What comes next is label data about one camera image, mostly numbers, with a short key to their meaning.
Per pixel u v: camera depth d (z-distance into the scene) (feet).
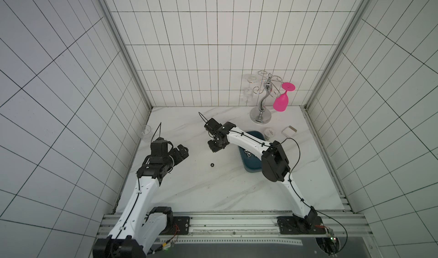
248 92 3.29
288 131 3.42
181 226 2.39
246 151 2.09
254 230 2.38
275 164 1.87
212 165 3.02
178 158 2.33
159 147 1.98
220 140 2.29
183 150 2.42
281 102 3.17
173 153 2.34
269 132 3.28
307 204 2.07
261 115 3.74
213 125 2.52
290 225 2.29
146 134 3.40
